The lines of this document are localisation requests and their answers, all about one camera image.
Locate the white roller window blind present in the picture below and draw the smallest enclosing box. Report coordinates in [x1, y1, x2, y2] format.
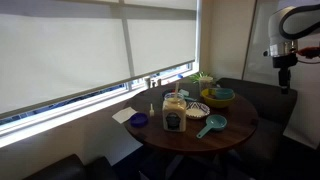
[0, 0, 197, 116]

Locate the glass jar with label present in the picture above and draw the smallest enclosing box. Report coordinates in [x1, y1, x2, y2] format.
[162, 93, 186, 132]

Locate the white paper napkin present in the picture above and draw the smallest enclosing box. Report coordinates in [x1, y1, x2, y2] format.
[112, 107, 137, 124]

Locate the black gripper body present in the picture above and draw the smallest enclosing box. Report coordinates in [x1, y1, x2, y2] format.
[273, 54, 298, 94]

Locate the patterned white plate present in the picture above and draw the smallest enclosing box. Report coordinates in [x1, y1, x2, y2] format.
[186, 102, 210, 119]

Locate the dark blue bowl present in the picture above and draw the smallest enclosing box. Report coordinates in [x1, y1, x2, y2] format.
[162, 89, 190, 98]

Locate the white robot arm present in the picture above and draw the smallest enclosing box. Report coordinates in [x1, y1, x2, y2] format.
[263, 4, 320, 94]

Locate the teal bowl in yellow bowl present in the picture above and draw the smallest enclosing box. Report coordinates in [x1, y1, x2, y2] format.
[209, 88, 234, 100]

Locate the small green plant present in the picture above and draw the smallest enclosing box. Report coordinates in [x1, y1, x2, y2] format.
[189, 71, 213, 83]

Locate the patterned paper cup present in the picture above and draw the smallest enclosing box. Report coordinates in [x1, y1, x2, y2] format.
[199, 76, 213, 92]

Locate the teal measuring scoop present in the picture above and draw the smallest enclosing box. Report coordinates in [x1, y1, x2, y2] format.
[196, 114, 227, 139]

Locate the round dark wooden table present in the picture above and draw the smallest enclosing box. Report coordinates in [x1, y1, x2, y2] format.
[124, 83, 258, 155]

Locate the white whiteboard panel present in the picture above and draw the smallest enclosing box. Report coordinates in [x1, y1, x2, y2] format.
[244, 0, 320, 149]

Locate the dark upholstered chair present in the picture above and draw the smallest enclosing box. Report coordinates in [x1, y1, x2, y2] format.
[218, 78, 298, 165]

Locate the small white bottle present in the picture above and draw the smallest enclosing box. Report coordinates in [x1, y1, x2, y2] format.
[149, 103, 155, 117]

